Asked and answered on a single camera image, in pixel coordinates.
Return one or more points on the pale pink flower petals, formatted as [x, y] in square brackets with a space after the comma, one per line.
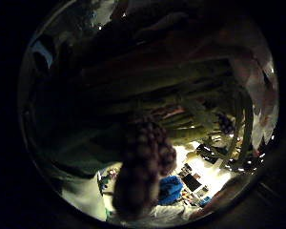
[260, 95]

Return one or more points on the small purple flower cluster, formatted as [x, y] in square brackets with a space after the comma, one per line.
[225, 123]

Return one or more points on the black tray with small items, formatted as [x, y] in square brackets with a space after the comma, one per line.
[209, 152]

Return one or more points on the the person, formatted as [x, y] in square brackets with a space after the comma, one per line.
[85, 194]

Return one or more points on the black flat case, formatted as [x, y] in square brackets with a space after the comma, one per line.
[191, 182]

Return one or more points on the blue cloth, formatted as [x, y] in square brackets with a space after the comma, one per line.
[170, 189]

